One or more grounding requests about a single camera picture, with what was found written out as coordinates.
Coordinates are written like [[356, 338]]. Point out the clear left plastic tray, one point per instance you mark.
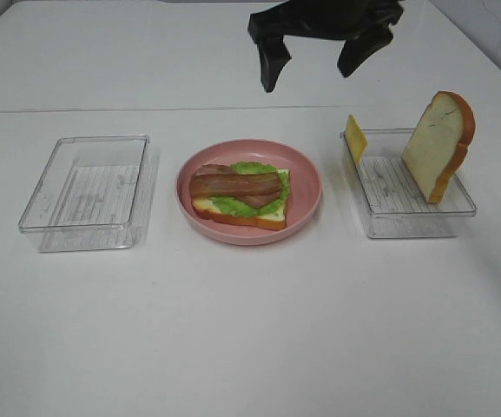
[[95, 193]]

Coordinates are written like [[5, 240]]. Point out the bacon strip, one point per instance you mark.
[[255, 201], [234, 184]]

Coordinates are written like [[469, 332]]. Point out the yellow cheese slice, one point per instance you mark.
[[355, 138]]

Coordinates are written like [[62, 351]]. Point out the clear plastic tray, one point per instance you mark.
[[388, 200], [95, 193]]

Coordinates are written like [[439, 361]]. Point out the clear right plastic tray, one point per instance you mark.
[[388, 200]]

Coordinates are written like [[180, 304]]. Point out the green lettuce leaf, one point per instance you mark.
[[276, 209]]

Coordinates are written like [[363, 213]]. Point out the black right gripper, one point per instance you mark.
[[364, 24]]

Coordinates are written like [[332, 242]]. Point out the pink round plate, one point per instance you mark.
[[302, 203]]

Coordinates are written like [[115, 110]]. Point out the bread slice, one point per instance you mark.
[[439, 144], [205, 209]]

